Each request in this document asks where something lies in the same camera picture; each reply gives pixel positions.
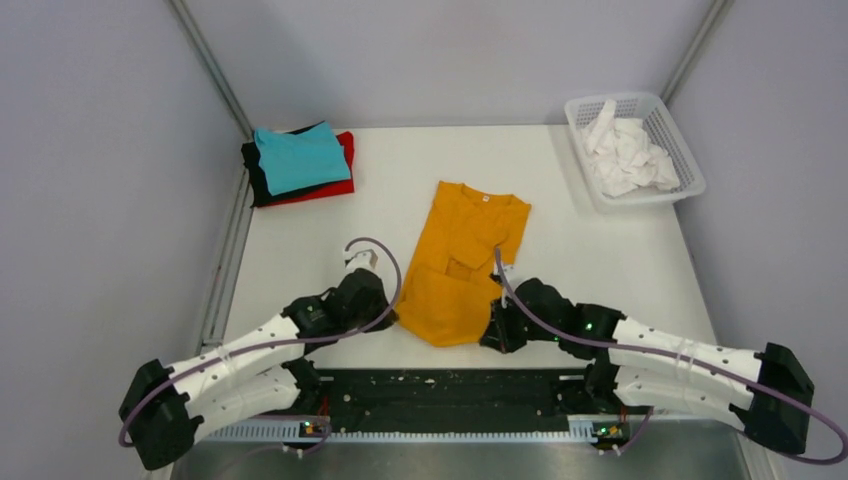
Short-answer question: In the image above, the right aluminium frame post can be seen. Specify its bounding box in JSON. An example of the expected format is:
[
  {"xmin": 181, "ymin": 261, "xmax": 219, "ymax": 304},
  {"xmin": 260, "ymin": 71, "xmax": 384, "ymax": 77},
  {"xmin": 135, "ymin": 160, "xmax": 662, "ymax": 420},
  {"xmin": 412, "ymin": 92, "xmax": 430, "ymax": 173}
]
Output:
[{"xmin": 660, "ymin": 0, "xmax": 735, "ymax": 105}]

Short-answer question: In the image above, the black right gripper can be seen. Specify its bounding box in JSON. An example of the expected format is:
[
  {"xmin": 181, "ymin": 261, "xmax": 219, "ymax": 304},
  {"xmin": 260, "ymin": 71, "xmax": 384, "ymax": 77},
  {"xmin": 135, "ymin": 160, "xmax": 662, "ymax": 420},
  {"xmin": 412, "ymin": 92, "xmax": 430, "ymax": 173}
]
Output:
[{"xmin": 481, "ymin": 293, "xmax": 562, "ymax": 353}]

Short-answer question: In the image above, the white plastic laundry basket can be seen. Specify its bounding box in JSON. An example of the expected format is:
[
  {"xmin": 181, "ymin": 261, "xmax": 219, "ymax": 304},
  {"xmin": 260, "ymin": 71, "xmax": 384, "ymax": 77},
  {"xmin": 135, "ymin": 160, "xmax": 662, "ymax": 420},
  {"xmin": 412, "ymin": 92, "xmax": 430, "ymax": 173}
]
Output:
[{"xmin": 564, "ymin": 92, "xmax": 706, "ymax": 212}]

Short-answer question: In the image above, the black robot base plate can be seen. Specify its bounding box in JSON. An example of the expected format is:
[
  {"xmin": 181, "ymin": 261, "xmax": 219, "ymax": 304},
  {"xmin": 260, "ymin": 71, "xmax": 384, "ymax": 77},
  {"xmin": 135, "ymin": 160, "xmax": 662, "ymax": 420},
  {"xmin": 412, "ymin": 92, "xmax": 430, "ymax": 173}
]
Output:
[{"xmin": 287, "ymin": 369, "xmax": 636, "ymax": 434}]

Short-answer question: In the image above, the white crumpled t shirt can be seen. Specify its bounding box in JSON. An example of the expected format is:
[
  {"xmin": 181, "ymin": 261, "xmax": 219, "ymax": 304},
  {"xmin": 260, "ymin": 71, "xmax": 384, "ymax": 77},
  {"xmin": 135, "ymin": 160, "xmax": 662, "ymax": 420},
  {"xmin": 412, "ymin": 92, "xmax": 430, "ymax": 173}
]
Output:
[{"xmin": 580, "ymin": 99, "xmax": 680, "ymax": 198}]

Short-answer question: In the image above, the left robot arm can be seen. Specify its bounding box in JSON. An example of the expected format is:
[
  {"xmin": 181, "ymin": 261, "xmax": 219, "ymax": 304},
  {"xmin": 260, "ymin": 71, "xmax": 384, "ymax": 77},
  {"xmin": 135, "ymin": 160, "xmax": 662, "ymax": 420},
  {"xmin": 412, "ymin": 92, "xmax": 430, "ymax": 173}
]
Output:
[{"xmin": 118, "ymin": 267, "xmax": 397, "ymax": 470}]

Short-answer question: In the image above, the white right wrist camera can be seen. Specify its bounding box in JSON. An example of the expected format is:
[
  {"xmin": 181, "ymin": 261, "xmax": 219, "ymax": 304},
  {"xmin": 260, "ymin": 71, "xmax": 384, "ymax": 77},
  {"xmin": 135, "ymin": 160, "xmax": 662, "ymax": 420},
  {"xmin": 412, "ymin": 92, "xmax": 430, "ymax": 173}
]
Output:
[{"xmin": 489, "ymin": 264, "xmax": 521, "ymax": 308}]

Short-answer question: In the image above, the teal folded t shirt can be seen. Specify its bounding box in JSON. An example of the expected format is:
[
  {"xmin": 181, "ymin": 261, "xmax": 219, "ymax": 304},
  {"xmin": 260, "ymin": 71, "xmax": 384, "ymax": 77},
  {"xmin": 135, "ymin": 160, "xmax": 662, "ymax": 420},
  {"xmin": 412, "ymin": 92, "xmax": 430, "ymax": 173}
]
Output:
[{"xmin": 253, "ymin": 122, "xmax": 352, "ymax": 195}]

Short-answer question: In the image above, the black folded t shirt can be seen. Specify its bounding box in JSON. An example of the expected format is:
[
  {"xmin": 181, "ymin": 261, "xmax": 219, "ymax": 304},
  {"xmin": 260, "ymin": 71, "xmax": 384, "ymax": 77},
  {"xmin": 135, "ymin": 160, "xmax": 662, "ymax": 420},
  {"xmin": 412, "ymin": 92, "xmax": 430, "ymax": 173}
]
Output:
[{"xmin": 241, "ymin": 125, "xmax": 314, "ymax": 199}]

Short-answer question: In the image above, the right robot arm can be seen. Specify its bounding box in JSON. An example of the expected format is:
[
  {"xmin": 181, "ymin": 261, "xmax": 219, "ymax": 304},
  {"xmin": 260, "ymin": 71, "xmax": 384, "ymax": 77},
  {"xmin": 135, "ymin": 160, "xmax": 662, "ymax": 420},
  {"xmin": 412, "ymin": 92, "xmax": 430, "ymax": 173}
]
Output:
[{"xmin": 479, "ymin": 278, "xmax": 814, "ymax": 455}]

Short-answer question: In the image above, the aluminium frame post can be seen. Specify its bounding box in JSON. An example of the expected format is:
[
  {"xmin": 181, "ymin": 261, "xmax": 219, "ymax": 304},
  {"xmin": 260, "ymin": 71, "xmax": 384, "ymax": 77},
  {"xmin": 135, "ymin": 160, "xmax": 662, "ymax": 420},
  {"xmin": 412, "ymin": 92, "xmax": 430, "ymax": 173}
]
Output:
[
  {"xmin": 165, "ymin": 0, "xmax": 253, "ymax": 139},
  {"xmin": 660, "ymin": 0, "xmax": 735, "ymax": 105}
]

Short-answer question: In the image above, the orange t shirt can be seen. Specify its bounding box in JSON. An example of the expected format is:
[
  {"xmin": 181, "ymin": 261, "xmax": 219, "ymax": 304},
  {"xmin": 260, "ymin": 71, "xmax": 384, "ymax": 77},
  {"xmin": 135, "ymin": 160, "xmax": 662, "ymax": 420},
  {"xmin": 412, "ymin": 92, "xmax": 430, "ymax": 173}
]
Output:
[{"xmin": 395, "ymin": 181, "xmax": 532, "ymax": 347}]

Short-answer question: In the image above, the red folded t shirt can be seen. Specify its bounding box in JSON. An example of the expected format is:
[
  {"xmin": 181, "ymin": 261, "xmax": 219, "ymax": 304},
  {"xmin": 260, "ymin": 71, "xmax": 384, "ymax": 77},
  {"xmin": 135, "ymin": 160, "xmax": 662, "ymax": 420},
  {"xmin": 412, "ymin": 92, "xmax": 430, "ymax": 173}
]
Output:
[{"xmin": 253, "ymin": 131, "xmax": 355, "ymax": 208}]

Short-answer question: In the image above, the left aluminium frame post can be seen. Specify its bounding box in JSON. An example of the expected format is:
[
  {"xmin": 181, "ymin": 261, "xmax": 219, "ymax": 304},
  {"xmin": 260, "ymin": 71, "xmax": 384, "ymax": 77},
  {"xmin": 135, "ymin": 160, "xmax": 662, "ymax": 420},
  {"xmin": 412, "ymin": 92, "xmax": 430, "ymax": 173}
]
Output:
[{"xmin": 165, "ymin": 0, "xmax": 253, "ymax": 139}]

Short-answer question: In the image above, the aluminium table side rail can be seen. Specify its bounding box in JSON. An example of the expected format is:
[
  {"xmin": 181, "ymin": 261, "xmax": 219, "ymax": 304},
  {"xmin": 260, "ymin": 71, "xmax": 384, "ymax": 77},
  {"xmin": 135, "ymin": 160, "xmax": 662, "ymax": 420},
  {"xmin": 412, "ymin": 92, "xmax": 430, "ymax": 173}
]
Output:
[{"xmin": 195, "ymin": 169, "xmax": 253, "ymax": 353}]

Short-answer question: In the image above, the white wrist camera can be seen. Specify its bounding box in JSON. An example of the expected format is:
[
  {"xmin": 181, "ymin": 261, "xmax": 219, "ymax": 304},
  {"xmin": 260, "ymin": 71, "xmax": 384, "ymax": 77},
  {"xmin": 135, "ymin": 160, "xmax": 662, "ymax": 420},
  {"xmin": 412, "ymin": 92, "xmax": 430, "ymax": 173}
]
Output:
[
  {"xmin": 343, "ymin": 249, "xmax": 378, "ymax": 273},
  {"xmin": 489, "ymin": 264, "xmax": 521, "ymax": 308}
]

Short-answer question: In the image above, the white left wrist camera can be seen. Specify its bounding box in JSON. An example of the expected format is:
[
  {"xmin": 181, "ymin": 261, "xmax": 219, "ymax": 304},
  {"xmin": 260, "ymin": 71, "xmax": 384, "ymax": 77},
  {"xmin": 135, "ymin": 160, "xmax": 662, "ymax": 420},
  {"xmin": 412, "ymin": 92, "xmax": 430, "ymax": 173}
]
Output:
[{"xmin": 343, "ymin": 249, "xmax": 378, "ymax": 273}]

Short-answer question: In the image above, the white slotted cable duct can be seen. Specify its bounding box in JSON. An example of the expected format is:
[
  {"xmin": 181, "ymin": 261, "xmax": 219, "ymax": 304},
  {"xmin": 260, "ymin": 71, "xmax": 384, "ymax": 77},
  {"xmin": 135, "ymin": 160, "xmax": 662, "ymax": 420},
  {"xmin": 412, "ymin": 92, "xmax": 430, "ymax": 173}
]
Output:
[{"xmin": 204, "ymin": 420, "xmax": 597, "ymax": 444}]

